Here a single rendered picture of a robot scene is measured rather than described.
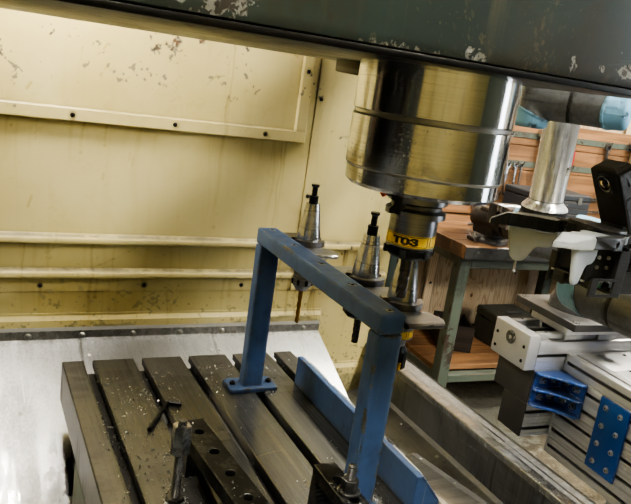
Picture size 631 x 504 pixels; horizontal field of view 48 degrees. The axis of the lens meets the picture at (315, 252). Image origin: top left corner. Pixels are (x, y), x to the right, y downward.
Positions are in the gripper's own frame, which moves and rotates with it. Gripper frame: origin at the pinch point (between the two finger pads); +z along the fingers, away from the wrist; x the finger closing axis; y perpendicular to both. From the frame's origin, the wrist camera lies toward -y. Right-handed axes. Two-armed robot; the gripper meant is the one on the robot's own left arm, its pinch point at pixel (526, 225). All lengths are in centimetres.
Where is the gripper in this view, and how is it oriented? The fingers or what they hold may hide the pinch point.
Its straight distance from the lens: 84.4
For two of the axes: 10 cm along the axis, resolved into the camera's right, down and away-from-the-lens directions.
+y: -1.7, 9.6, 2.3
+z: -8.9, -0.5, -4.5
